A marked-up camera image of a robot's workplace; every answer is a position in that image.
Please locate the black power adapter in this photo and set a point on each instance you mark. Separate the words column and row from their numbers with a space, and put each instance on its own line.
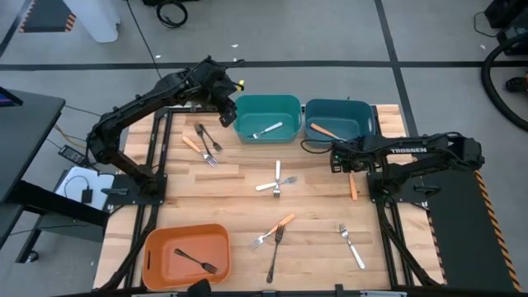
column 73, row 155

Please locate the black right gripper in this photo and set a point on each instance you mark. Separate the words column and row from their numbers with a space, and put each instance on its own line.
column 356, row 154

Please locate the black hazard-striped mat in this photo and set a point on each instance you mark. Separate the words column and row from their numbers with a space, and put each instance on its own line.
column 466, row 231
column 45, row 16

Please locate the orange plastic bin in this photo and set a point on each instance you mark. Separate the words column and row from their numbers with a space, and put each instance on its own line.
column 185, row 235

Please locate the black computer monitor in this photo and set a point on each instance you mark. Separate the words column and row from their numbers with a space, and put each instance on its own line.
column 8, row 98

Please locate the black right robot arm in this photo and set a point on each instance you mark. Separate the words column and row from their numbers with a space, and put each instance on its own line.
column 412, row 150

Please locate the black table clamp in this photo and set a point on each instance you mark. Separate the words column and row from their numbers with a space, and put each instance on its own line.
column 339, row 290

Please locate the blue-teal plastic bin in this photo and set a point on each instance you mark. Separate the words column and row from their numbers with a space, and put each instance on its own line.
column 342, row 113

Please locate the black desk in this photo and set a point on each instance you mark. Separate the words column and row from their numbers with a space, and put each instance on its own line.
column 24, row 136

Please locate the black power brick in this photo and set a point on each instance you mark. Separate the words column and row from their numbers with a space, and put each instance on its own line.
column 86, row 196

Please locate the black equipment case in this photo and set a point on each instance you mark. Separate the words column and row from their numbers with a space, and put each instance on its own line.
column 511, row 10

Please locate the black aluminium table frame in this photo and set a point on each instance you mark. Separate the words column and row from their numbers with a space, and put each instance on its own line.
column 167, row 144

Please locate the white machine base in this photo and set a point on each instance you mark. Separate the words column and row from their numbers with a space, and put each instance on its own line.
column 99, row 20

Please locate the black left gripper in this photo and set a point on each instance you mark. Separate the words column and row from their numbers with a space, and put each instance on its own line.
column 222, row 90

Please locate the white board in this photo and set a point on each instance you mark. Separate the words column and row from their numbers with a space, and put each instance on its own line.
column 68, row 198

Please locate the orange and black tool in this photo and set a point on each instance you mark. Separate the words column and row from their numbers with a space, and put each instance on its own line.
column 517, row 84

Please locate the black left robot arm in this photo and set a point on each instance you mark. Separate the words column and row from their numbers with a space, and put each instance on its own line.
column 165, row 88

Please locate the green-teal plastic bin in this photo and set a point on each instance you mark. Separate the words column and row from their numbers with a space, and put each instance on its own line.
column 268, row 107

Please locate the black rounded object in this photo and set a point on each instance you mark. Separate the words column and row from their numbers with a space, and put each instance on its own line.
column 200, row 288

